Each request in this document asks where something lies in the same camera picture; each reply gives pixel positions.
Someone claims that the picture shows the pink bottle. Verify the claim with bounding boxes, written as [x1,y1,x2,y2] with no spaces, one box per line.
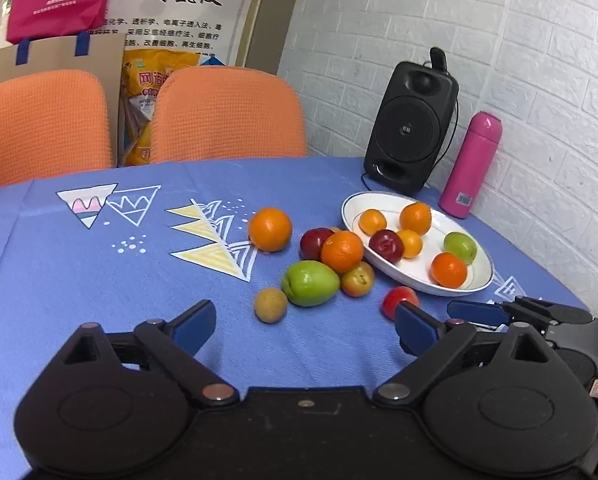
[439,111,503,219]

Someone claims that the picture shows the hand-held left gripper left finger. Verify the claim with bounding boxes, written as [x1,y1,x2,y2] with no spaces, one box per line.
[56,300,240,407]

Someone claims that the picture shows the small tan round fruit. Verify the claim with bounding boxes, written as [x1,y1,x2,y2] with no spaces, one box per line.
[254,287,289,324]

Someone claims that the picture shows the large green apple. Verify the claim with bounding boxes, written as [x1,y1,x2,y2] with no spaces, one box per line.
[281,260,341,308]

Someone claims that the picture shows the yellow-red plum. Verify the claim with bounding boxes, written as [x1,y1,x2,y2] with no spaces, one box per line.
[340,261,375,298]

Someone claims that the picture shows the large orange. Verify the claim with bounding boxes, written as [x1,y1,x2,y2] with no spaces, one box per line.
[431,252,468,289]
[248,207,294,253]

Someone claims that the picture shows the small yellow orange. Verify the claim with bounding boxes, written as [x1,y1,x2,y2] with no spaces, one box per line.
[396,229,424,260]

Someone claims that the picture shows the yellow snack bag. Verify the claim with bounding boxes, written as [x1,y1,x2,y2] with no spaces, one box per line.
[118,50,230,167]

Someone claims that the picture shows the black speaker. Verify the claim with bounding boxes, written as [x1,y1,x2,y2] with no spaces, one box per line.
[364,61,460,197]

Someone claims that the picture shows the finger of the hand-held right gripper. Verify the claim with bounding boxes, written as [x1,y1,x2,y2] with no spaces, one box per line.
[447,296,594,328]

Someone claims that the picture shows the magenta fabric bag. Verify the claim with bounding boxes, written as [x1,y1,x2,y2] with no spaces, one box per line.
[6,0,117,45]

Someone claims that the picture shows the black microphone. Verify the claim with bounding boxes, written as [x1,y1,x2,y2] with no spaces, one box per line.
[428,47,449,77]

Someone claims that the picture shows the large dark red plum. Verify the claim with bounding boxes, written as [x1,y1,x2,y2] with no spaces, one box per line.
[368,229,405,264]

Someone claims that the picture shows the white plate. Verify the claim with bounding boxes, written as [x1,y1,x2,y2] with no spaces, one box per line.
[341,191,494,297]

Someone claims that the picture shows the small red apple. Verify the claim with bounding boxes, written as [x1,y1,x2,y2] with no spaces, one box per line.
[382,286,421,322]

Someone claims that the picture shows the brown paper bag blue handles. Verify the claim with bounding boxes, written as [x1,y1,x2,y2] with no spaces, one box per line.
[0,31,126,168]

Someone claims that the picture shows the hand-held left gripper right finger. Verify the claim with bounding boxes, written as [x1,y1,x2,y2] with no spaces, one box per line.
[374,302,562,405]

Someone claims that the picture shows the orange chair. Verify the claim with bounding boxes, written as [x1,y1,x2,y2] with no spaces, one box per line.
[0,70,114,191]
[150,66,309,163]

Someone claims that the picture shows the blue printed tablecloth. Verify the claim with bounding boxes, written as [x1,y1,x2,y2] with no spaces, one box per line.
[0,156,592,480]

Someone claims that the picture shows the wall poster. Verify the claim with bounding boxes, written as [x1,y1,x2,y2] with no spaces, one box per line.
[0,0,267,68]

